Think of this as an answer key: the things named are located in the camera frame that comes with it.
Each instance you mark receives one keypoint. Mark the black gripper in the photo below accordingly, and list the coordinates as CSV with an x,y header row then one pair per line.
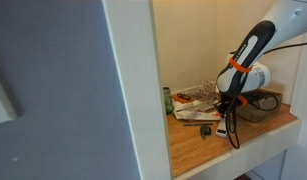
x,y
231,100

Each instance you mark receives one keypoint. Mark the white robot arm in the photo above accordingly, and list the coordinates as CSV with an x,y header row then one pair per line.
x,y
286,20

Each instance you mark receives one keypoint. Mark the brown cardboard box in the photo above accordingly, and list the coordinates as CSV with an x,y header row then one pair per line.
x,y
259,111

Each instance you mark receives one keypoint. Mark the white remote control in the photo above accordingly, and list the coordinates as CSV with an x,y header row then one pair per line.
x,y
221,128

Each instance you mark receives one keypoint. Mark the green key fob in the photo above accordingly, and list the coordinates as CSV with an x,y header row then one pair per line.
x,y
205,131

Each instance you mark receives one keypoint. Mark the thin dark stick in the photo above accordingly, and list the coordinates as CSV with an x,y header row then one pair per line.
x,y
198,124

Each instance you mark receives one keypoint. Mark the crumpled white papers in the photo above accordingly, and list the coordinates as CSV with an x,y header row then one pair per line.
x,y
193,111

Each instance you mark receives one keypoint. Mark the orange flat packet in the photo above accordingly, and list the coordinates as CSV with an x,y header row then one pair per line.
x,y
183,98

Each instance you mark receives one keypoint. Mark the grey door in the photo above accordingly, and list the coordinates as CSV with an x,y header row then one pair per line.
x,y
56,90

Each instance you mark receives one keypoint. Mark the white door frame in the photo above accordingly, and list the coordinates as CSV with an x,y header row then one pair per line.
x,y
139,90

